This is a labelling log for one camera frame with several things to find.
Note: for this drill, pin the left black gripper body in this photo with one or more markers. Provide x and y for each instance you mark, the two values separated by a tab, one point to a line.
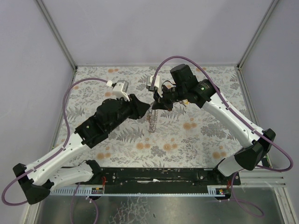
134	106

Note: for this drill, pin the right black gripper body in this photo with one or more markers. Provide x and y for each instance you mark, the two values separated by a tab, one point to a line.
162	100

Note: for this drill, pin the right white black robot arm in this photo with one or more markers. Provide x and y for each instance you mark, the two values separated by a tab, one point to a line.
254	140

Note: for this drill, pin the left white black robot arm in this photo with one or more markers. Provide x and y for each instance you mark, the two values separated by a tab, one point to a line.
39	178

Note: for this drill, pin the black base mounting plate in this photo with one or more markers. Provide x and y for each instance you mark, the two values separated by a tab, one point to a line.
163	182

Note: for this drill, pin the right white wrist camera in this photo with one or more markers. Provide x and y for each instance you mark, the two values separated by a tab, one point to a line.
154	84

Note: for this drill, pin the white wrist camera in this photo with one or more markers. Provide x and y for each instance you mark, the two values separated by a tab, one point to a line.
154	84
120	90

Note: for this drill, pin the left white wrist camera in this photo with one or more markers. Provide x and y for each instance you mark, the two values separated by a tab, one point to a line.
120	90

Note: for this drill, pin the left aluminium frame post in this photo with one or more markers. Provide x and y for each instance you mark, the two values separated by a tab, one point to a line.
53	28

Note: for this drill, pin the aluminium frame post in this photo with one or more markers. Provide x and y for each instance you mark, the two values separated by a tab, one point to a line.
53	28
270	10

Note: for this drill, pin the right aluminium frame post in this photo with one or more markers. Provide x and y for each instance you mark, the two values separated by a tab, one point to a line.
270	10

